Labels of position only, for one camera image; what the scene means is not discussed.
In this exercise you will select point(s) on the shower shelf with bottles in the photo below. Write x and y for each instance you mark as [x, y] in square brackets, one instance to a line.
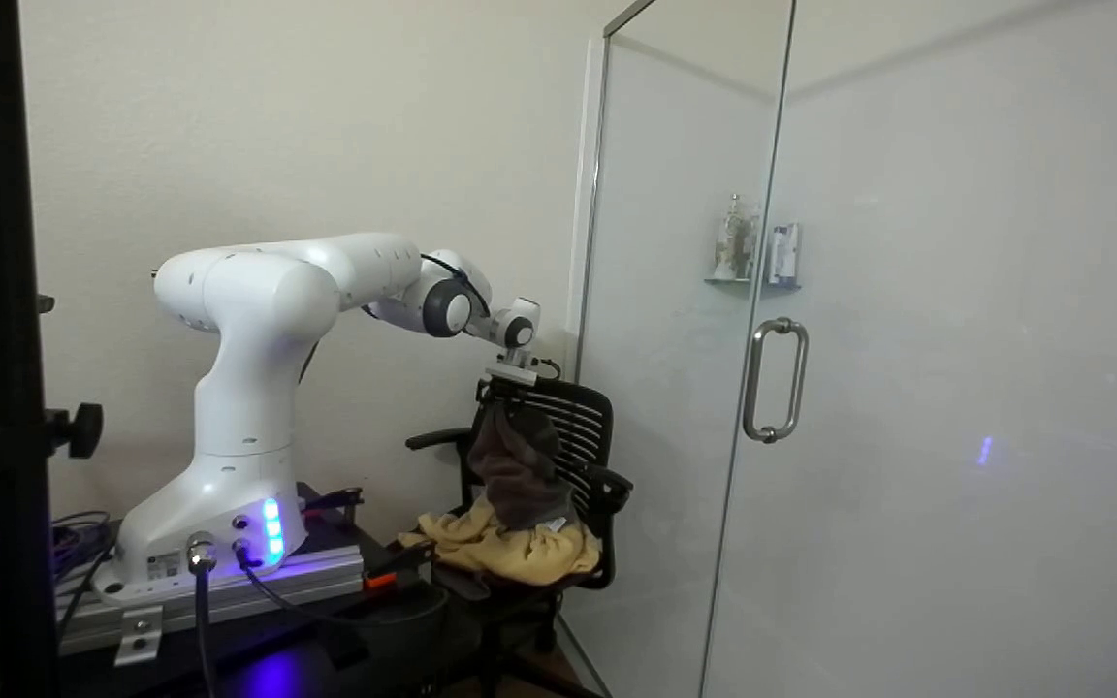
[739, 252]

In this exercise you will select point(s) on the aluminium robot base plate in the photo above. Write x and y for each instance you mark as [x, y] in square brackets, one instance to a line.
[312, 575]

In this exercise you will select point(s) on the frosted glass shower door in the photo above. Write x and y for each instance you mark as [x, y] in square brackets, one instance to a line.
[973, 390]

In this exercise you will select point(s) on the dark brown towel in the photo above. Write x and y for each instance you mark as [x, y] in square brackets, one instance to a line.
[522, 466]

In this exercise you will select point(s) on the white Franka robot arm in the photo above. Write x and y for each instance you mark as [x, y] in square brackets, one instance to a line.
[242, 390]

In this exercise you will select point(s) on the black table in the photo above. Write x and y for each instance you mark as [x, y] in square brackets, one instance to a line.
[366, 646]

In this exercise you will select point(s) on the yellow towel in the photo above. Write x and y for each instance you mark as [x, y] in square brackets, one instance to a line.
[522, 549]

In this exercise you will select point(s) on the black mesh office chair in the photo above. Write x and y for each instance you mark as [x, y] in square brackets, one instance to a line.
[582, 420]

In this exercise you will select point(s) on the black camera stand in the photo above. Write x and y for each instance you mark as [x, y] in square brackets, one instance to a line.
[11, 390]

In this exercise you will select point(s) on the orange and black clamp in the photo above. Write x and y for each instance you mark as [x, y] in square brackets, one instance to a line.
[386, 579]

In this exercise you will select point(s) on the fixed glass shower panel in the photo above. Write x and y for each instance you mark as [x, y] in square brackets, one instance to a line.
[675, 324]

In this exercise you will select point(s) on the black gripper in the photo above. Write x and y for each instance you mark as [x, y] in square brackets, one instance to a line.
[513, 394]

